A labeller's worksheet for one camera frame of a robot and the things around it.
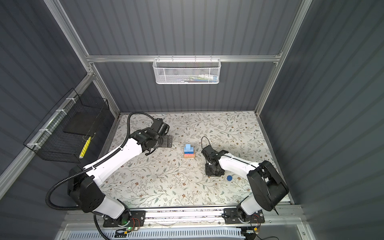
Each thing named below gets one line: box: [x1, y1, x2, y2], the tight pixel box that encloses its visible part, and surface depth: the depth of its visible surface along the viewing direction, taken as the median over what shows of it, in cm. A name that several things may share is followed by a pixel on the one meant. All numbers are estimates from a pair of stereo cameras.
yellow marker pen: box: [79, 136, 92, 159], surface depth 70 cm
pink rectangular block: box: [183, 154, 196, 158], surface depth 96 cm
